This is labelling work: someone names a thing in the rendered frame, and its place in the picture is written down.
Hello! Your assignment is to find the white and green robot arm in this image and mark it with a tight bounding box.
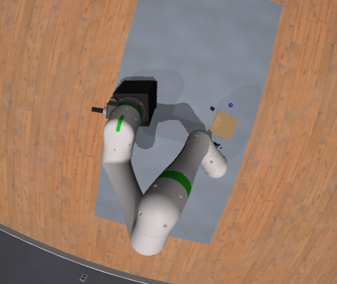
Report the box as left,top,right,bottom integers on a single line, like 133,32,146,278
92,95,228,256

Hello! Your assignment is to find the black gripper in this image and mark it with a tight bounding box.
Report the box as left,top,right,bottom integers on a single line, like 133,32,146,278
214,142,222,150

